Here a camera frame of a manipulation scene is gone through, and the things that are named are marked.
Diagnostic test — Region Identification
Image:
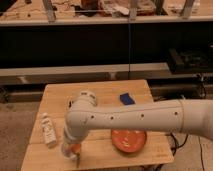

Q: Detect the white tube bottle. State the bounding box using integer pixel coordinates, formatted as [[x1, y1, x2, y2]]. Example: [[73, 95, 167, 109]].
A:
[[41, 113, 57, 148]]

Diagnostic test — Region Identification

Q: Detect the black equipment on shelf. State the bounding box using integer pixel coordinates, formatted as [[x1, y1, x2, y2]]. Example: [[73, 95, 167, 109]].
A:
[[167, 48, 213, 74]]

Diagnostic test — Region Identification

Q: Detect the black cable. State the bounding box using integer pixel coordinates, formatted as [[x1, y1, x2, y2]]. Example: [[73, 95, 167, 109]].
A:
[[166, 132, 206, 171]]

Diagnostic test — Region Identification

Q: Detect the blue sponge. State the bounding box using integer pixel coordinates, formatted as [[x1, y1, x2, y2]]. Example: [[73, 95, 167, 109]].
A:
[[120, 93, 135, 105]]

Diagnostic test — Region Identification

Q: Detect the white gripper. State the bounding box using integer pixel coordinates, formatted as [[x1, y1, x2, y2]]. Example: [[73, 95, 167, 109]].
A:
[[63, 127, 88, 144]]

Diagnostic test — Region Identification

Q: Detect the white ceramic cup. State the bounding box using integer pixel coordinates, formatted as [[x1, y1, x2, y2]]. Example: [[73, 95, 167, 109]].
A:
[[61, 143, 74, 161]]

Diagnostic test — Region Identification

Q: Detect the orange ceramic plate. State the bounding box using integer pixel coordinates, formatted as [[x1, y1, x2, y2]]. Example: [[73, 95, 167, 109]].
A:
[[111, 130, 147, 153]]

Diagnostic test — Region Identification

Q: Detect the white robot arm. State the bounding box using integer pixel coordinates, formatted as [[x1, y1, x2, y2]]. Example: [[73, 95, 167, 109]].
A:
[[64, 91, 213, 144]]

